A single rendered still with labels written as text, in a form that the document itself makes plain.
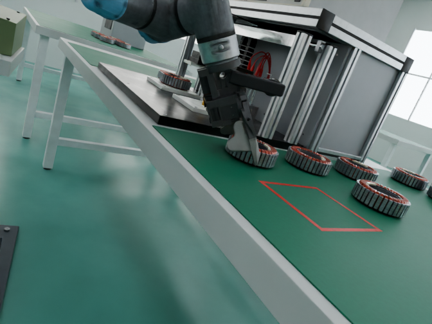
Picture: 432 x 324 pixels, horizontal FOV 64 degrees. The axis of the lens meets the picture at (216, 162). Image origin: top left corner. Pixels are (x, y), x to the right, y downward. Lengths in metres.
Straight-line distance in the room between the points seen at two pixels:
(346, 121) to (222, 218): 0.75
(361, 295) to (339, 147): 0.79
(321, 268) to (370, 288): 0.06
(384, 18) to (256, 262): 1.02
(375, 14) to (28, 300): 1.44
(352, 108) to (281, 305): 0.83
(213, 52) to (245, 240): 0.37
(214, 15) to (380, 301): 0.50
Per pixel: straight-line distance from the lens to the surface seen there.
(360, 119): 1.19
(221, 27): 0.66
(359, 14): 1.21
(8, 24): 1.11
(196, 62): 1.25
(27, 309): 1.34
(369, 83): 1.16
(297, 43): 0.95
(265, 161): 0.70
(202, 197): 0.51
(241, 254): 0.43
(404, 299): 0.47
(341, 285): 0.41
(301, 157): 0.82
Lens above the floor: 0.93
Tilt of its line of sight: 16 degrees down
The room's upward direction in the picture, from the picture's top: 20 degrees clockwise
